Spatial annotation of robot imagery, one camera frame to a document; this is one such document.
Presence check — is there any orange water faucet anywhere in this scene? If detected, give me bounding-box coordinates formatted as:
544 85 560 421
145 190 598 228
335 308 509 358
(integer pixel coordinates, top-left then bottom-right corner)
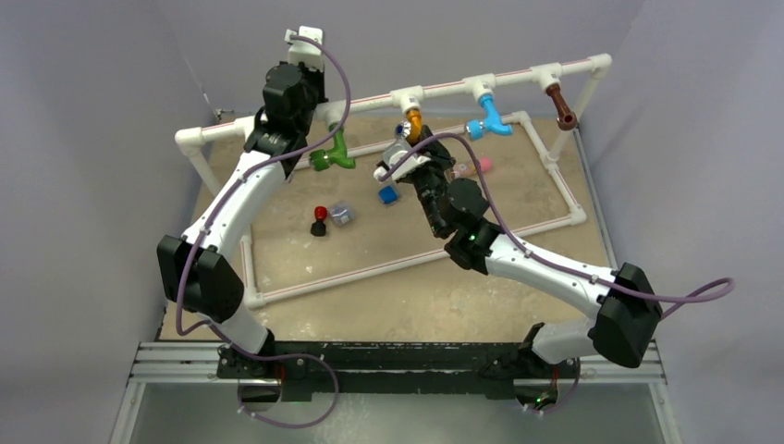
395 107 423 146

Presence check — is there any red black knob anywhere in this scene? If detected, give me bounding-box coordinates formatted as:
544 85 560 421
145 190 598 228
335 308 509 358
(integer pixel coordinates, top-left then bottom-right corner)
310 205 328 237

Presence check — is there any aluminium extrusion frame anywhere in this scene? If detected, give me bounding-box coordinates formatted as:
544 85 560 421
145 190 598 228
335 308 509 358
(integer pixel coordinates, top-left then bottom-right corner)
109 340 219 443

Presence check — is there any pink capped small bottle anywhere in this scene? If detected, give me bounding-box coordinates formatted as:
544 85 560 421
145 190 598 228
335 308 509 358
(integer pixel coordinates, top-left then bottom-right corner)
452 157 493 179

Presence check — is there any white PVC pipe frame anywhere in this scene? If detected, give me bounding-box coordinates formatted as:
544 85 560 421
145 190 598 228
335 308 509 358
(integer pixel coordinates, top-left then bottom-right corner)
175 53 613 309

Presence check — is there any brown water faucet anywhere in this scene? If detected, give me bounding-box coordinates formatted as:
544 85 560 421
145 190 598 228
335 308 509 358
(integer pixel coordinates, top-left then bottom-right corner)
545 83 579 131

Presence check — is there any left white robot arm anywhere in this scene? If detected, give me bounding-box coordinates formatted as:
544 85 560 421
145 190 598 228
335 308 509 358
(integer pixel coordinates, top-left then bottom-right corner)
156 62 326 378

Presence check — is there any clear plastic small box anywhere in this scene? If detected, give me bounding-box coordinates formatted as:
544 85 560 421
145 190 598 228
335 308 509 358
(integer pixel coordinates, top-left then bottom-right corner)
327 200 356 227

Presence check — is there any blue cube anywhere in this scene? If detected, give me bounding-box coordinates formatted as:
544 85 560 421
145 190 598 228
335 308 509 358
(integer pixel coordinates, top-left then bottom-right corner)
377 185 400 205

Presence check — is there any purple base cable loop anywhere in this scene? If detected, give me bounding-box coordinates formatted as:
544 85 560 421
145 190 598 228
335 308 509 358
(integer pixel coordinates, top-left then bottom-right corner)
237 351 342 431

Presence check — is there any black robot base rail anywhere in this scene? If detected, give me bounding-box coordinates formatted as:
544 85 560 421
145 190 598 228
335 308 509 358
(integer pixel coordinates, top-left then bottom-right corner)
216 340 578 404

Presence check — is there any green water faucet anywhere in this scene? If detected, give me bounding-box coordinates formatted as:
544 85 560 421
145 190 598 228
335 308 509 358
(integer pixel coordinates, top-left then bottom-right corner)
309 123 356 171

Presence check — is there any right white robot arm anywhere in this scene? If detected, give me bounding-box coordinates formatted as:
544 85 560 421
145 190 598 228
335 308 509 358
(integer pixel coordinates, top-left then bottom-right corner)
378 123 663 376

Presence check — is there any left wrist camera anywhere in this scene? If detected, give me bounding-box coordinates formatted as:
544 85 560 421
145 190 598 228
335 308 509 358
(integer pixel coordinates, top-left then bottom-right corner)
285 26 325 71

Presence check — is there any blue water faucet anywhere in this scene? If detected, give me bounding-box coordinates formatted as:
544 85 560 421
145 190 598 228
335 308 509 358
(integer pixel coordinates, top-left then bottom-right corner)
465 93 513 141

